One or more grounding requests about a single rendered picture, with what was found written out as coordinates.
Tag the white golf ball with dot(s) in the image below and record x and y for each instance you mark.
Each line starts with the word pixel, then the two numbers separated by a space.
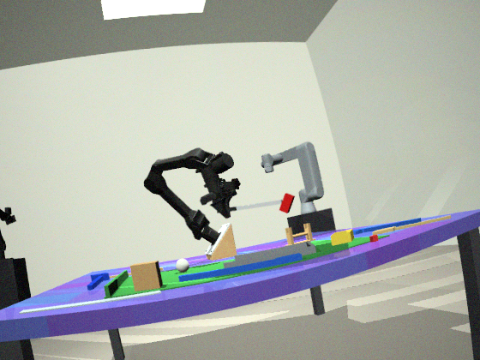
pixel 182 265

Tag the blue flat bar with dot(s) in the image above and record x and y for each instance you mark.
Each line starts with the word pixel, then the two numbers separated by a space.
pixel 380 227
pixel 239 269

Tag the white flat bar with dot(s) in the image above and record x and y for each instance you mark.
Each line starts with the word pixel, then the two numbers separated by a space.
pixel 93 302

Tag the green rectangular mat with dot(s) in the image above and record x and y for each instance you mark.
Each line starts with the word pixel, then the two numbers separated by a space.
pixel 170 278

